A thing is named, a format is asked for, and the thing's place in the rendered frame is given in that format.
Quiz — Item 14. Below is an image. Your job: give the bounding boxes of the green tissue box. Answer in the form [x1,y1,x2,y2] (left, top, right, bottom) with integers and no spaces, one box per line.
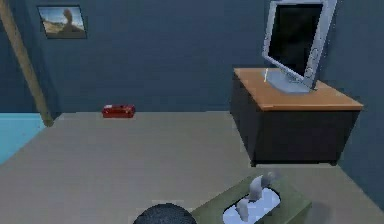
[190,171,313,224]

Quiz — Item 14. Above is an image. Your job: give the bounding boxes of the framed landscape picture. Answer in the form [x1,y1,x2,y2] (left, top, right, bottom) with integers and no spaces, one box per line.
[36,4,88,40]

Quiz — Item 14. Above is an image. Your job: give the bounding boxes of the black stand with wooden top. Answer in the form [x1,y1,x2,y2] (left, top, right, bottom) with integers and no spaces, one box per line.
[229,67,364,167]

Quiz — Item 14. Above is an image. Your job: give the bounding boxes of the red box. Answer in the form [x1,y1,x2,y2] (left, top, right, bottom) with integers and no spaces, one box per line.
[101,103,137,119]

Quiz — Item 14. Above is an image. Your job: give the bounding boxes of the dark grey round object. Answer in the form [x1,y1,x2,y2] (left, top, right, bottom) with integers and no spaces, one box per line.
[132,202,198,224]

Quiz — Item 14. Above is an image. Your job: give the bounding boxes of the grey television set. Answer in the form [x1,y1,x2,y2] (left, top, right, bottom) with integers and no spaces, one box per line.
[261,0,338,95]

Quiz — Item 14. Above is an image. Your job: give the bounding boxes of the tan wooden door frame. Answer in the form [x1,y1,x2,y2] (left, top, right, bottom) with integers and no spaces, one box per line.
[0,0,55,128]

